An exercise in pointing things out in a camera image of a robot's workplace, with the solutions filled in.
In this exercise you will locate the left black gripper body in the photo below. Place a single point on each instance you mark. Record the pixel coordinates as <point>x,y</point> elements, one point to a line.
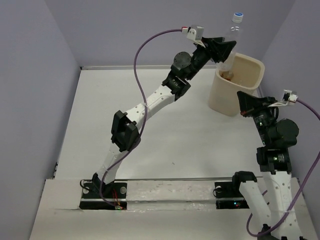
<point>201,54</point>

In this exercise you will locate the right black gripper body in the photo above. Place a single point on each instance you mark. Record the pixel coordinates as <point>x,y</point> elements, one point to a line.
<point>260,108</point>

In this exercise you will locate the clear bottle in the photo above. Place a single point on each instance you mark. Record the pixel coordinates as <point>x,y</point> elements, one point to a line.
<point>232,34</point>

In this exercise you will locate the small bottle red cap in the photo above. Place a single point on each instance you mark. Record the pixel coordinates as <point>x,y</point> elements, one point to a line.
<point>227,75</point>

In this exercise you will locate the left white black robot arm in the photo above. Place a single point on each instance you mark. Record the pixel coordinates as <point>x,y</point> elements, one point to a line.
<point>127,127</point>

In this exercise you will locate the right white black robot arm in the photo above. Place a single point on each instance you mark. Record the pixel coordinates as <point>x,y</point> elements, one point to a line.
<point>275,216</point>

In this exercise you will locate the beige plastic bin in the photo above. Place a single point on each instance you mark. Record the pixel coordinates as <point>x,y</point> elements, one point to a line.
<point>247,72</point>

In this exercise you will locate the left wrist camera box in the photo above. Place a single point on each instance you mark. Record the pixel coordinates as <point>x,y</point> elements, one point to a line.
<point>193,32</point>

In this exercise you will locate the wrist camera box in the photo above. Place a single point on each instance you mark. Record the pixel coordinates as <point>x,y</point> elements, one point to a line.
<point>289,99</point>
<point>193,32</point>

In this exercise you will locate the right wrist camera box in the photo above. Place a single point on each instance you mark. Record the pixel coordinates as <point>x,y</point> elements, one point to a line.
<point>289,99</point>

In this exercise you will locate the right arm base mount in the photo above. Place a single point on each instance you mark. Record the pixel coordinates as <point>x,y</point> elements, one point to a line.
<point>227,198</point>

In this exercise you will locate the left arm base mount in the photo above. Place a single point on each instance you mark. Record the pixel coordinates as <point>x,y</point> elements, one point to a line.
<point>114,196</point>

